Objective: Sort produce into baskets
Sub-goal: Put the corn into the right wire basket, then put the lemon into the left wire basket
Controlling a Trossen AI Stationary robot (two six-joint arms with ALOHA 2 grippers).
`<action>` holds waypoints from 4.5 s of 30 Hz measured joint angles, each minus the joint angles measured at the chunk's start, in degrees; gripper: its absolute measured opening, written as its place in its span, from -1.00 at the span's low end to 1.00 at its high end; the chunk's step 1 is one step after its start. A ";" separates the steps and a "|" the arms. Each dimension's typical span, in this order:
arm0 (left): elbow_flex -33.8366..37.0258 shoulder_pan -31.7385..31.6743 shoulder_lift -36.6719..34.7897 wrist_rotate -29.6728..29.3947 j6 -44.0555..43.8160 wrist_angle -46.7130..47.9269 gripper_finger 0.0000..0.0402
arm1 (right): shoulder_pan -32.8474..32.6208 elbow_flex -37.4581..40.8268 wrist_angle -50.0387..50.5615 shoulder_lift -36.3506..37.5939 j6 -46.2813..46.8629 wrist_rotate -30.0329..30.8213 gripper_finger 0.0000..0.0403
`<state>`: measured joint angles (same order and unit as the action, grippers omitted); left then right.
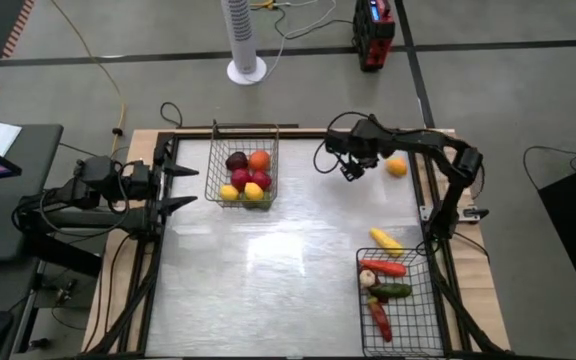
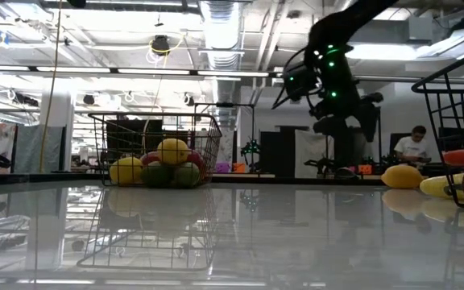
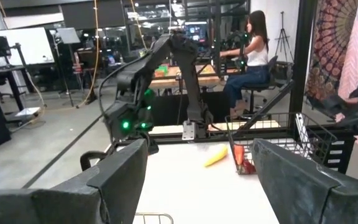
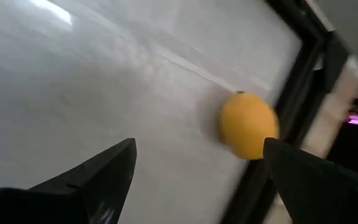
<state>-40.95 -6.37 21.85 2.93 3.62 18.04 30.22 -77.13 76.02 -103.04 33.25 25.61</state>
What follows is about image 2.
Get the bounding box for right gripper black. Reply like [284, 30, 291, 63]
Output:
[313, 43, 363, 175]

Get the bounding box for yellow corn cob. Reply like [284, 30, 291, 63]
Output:
[419, 172, 464, 201]

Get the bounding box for orange carrot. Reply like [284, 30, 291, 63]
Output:
[441, 148, 464, 168]

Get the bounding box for pale green fruit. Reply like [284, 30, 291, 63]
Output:
[173, 161, 201, 189]

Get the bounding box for green lime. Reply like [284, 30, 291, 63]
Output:
[140, 160, 173, 189]

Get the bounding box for red tomato green stem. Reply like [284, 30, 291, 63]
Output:
[139, 151, 161, 166]

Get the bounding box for white panel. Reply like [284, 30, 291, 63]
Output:
[294, 129, 329, 174]

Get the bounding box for person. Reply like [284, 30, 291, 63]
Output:
[352, 91, 385, 162]
[392, 125, 433, 165]

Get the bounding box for black cabinet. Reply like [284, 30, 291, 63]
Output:
[259, 125, 310, 179]

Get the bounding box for yellow mango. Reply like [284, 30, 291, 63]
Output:
[380, 164, 425, 190]

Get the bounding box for black monitor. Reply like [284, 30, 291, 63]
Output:
[437, 126, 464, 152]

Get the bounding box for LED light bar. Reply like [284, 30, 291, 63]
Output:
[0, 64, 414, 84]

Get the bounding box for fruit pile in left basket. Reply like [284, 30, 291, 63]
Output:
[106, 119, 201, 178]

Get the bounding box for white pillar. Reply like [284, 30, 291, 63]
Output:
[40, 92, 75, 173]

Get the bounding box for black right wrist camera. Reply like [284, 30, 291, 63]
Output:
[271, 63, 324, 110]

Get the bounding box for black wire basket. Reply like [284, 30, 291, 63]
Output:
[411, 43, 464, 211]

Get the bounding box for black background rig frame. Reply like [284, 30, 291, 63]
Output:
[193, 101, 256, 162]

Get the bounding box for silver wire basket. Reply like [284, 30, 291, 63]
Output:
[88, 112, 224, 189]

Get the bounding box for ribbed silver ventilation duct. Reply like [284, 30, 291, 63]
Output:
[197, 0, 244, 134]

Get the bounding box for yellow cable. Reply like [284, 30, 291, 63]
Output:
[38, 0, 64, 175]

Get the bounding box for black table frame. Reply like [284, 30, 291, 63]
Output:
[0, 172, 382, 187]

